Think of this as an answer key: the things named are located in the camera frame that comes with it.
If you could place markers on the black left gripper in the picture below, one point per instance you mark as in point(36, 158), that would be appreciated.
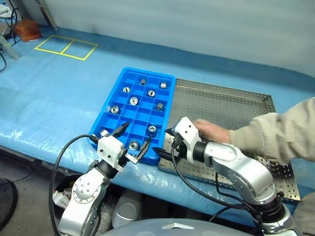
point(123, 159)

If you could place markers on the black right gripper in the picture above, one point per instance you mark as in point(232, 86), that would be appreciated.
point(181, 153)

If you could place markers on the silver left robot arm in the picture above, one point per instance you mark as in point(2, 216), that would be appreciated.
point(83, 191)

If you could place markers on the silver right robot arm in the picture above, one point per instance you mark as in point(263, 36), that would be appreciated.
point(246, 169)

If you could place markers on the beige sleeved forearm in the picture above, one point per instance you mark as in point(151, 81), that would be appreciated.
point(275, 132)

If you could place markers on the blue plastic compartment tray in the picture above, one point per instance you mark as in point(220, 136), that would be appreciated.
point(140, 115)

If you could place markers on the perforated steel tray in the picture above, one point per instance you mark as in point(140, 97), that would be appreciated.
point(221, 103)

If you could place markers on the person's bare hand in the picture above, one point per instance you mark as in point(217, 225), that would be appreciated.
point(212, 132)

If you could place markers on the silver metal cylinder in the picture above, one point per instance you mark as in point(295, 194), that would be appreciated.
point(126, 211)

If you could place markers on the blue plastic table cover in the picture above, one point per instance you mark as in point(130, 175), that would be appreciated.
point(61, 98)

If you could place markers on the grey robot torso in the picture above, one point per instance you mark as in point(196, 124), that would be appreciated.
point(177, 227)

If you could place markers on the waste bin with paper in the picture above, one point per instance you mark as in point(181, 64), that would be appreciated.
point(62, 199)

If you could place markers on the yellow tape floor marking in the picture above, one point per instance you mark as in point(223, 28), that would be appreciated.
point(60, 52)

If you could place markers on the black round base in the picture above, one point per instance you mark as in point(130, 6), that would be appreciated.
point(6, 199)

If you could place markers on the orange box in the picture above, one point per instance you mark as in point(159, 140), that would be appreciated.
point(27, 30)

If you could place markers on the beige person clothing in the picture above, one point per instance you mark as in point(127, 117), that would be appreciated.
point(306, 214)

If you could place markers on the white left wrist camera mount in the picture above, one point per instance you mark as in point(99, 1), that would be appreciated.
point(110, 147)

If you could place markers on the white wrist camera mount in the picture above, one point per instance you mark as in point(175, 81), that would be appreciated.
point(187, 130)
point(110, 147)

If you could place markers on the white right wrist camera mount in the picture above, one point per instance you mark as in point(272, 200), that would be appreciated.
point(187, 130)

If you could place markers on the slanted metal frame post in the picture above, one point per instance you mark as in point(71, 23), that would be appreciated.
point(46, 14)

